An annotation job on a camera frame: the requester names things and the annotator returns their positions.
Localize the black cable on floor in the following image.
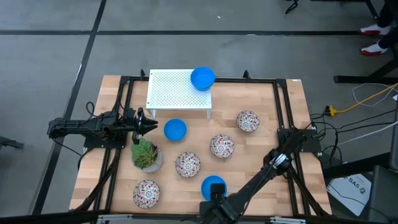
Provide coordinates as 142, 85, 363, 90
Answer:
285, 0, 302, 15

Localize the white printed paper sheet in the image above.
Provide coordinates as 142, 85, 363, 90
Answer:
326, 173, 373, 217

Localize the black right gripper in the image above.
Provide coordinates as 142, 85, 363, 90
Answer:
200, 183, 238, 219

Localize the person's leg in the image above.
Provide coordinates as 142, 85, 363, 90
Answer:
377, 26, 398, 50
376, 0, 398, 29

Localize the thick grey white cable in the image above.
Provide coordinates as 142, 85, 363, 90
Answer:
338, 121, 398, 146

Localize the black desk foot beam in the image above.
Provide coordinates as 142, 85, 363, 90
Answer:
322, 151, 392, 181

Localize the grey panel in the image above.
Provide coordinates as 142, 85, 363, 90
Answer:
389, 102, 398, 171

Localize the yellow extension cable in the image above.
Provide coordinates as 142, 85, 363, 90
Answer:
325, 82, 398, 118

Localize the succulent in geometric pot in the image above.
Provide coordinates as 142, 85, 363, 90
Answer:
129, 138, 164, 174

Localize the black rig beam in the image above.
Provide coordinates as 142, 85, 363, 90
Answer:
0, 210, 398, 224

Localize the black chair foot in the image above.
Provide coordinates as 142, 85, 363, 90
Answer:
0, 136, 25, 150

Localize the person's red white shoe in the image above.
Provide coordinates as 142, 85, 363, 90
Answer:
360, 42, 389, 57
359, 24, 392, 36

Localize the thin white cable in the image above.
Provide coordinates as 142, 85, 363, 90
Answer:
351, 82, 398, 108

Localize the silver metal bracket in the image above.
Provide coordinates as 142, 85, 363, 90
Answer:
269, 217, 307, 224
96, 213, 134, 224

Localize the white perforated metal shelf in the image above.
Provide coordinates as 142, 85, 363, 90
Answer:
145, 68, 213, 121

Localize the blue plastic mini bowl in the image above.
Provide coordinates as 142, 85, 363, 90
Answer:
200, 175, 228, 202
190, 66, 216, 92
163, 118, 188, 142

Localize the black desk stand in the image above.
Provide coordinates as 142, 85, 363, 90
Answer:
333, 40, 398, 85

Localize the dark grey cabinet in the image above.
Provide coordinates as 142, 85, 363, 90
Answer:
366, 164, 398, 224

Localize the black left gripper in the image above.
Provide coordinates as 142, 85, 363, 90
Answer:
125, 106, 159, 146

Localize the black power cable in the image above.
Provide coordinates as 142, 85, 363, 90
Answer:
338, 108, 398, 130

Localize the black aluminium table frame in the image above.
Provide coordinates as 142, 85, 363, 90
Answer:
70, 70, 332, 218

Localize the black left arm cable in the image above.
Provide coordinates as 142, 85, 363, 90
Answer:
85, 101, 105, 119

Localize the floral patterned ceramic bowl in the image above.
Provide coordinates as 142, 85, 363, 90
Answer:
132, 179, 160, 210
236, 110, 261, 133
209, 134, 235, 159
174, 151, 201, 179

